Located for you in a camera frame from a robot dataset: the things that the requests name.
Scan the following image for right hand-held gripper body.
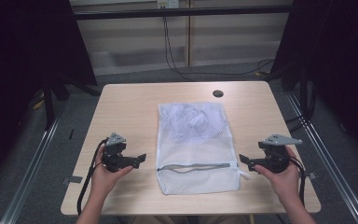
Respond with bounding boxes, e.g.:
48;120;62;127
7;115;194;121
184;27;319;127
257;133;304;175

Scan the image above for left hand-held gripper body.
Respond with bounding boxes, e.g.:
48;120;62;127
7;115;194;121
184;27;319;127
101;132;138;174

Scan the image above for white mesh laundry bag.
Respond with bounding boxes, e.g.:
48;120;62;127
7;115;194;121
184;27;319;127
155;101;252;196

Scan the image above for person's left hand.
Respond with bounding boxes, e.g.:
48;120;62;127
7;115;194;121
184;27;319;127
90;145;135;200

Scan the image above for person's right hand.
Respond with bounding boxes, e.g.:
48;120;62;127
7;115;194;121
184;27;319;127
254;145;301;203

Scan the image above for white garment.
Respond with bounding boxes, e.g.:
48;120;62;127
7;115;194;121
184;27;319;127
163;104;228;142

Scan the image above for black metal stand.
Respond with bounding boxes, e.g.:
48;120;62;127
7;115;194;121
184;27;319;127
42;78;71;131

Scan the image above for black curtain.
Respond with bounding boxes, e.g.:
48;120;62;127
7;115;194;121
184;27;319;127
269;0;358;164
0;0;99;189

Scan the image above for black horizontal bar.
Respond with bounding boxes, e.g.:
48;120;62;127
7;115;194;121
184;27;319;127
74;5;295;21

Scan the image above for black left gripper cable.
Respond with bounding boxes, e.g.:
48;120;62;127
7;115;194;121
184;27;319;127
76;138;109;217

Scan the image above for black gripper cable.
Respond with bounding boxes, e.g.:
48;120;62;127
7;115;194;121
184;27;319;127
288;154;308;208
76;138;109;217

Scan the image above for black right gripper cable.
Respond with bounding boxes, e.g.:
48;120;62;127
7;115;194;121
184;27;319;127
288;154;308;208

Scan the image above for black floor cables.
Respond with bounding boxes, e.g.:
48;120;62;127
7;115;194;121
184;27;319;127
283;82;318;134

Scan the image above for aluminium floor rail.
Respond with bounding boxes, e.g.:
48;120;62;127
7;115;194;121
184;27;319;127
0;101;65;224
284;91;358;224

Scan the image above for black wall cable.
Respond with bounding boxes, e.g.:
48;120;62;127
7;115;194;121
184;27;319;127
162;14;276;77
164;14;194;82

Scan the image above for white wall outlet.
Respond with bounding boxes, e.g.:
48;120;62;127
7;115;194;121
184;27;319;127
157;0;180;9

